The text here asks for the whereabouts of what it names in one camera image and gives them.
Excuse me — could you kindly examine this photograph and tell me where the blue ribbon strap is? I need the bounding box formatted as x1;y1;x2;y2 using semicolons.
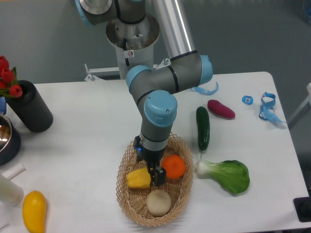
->
258;91;288;125

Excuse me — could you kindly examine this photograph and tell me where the orange fruit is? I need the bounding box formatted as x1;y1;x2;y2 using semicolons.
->
162;154;186;179

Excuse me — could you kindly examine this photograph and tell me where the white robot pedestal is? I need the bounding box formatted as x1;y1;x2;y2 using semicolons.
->
84;13;173;82

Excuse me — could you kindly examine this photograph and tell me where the red tulip bouquet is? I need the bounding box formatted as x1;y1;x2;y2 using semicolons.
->
0;55;23;98

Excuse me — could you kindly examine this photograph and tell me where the white plastic bottle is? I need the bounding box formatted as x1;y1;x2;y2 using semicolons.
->
0;174;24;206

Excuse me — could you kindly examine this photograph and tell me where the yellow mango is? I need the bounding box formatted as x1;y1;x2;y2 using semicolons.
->
22;190;47;233

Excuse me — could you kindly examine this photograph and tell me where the black device at table edge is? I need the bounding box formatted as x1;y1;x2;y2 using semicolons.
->
294;197;311;222

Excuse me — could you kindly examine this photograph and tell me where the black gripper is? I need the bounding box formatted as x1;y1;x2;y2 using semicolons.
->
133;135;166;186

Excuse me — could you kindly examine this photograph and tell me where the woven wicker basket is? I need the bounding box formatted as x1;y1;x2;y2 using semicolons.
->
116;133;193;227

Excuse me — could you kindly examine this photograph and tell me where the yellow bell pepper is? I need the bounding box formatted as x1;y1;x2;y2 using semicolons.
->
126;167;151;188

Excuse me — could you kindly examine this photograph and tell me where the beige round bun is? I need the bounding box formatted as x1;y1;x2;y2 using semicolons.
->
146;189;171;216

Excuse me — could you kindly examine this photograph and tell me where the small blue tape roll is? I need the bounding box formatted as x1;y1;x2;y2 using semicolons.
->
242;95;254;106

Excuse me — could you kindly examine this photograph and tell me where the dark metal bowl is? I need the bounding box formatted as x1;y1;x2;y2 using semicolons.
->
0;114;21;166

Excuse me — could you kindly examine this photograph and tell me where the magenta sweet potato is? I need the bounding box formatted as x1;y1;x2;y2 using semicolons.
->
207;100;236;119

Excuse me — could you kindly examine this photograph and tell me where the black cylindrical vase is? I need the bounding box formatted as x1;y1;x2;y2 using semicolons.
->
5;80;53;133

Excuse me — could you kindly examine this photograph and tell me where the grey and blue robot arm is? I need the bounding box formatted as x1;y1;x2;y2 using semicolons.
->
76;0;213;186

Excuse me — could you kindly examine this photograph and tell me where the green bok choy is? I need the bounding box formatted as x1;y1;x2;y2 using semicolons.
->
194;159;250;195

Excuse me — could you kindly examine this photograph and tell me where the dark green cucumber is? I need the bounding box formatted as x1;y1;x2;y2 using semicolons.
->
196;106;210;151

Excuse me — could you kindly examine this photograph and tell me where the curved blue tape strip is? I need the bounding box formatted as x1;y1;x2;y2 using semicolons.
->
190;82;219;96

